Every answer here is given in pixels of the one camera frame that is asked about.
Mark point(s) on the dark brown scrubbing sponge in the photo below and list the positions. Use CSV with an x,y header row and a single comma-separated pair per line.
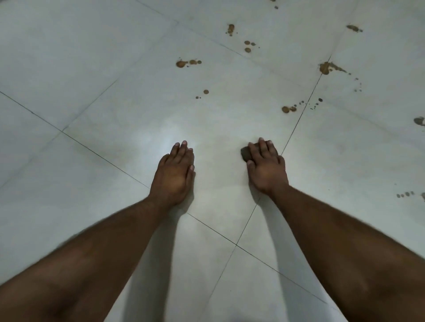
x,y
245,153

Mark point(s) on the person's left hand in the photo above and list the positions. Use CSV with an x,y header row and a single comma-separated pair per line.
x,y
172,179

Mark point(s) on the person's left forearm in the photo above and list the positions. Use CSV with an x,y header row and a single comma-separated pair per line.
x,y
83,265

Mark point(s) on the person's right hand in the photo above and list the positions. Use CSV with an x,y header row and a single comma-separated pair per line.
x,y
269,172

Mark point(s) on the person's right forearm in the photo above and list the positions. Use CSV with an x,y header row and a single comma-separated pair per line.
x,y
348,258

